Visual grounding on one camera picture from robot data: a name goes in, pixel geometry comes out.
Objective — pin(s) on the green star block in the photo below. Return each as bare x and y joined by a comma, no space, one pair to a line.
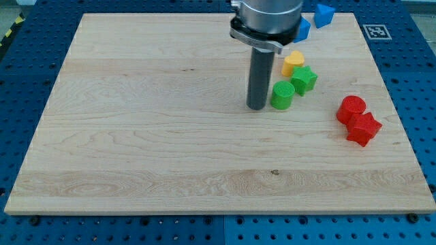
303,79

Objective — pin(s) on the blue block behind arm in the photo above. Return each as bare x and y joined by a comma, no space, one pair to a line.
303,31

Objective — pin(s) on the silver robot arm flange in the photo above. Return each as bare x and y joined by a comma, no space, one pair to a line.
268,25

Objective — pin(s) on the red star block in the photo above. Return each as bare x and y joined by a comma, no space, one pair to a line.
362,128

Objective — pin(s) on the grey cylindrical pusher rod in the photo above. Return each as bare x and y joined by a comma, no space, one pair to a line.
261,65

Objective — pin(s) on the light wooden board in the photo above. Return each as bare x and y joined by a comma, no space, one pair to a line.
148,117

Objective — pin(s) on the green cylinder block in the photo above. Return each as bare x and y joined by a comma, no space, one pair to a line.
282,95

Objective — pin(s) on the yellow heart block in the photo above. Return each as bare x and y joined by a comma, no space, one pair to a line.
294,59

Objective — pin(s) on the red cylinder block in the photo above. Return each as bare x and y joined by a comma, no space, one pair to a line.
350,105

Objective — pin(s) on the blue pyramid block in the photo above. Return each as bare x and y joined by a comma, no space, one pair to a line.
323,15

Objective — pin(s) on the white fiducial marker tag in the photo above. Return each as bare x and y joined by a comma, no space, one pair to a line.
376,32

